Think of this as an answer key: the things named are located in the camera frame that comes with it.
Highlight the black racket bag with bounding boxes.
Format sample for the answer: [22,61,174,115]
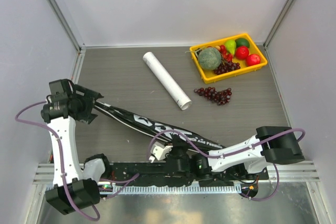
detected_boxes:
[94,102,225,151]

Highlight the white shuttlecock tube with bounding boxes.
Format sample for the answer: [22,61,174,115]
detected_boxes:
[143,52,192,111]

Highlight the yellow plastic tray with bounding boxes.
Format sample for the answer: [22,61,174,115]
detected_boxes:
[189,33,268,84]

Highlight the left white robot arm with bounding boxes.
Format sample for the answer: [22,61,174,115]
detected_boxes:
[41,79,112,215]

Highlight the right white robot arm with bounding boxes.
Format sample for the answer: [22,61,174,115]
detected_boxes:
[167,126,306,180]

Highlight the dark red grape bunch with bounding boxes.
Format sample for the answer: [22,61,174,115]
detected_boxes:
[193,87,232,106]

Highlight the grape bunch in tray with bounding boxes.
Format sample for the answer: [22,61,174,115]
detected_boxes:
[213,61,240,75]

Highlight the green netted melon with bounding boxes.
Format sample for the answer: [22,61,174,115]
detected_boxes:
[197,47,222,70]

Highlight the red cherries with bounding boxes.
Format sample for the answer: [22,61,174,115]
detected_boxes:
[215,45,233,62]

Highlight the red pomegranate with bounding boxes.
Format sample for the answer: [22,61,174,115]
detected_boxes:
[245,54,261,67]

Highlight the red apple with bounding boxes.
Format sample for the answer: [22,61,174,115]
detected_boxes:
[235,46,249,60]

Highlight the green pear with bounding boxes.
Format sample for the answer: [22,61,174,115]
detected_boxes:
[224,39,236,55]

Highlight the green lime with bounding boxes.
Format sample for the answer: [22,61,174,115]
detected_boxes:
[235,38,250,48]

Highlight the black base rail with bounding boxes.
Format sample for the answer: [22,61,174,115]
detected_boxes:
[110,162,269,187]

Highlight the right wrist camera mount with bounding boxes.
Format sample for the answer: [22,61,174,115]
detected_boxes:
[148,142,173,163]

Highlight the aluminium frame bars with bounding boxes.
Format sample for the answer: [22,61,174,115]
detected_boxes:
[31,0,87,54]

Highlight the white slotted cable duct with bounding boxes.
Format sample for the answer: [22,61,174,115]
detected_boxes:
[119,183,242,195]

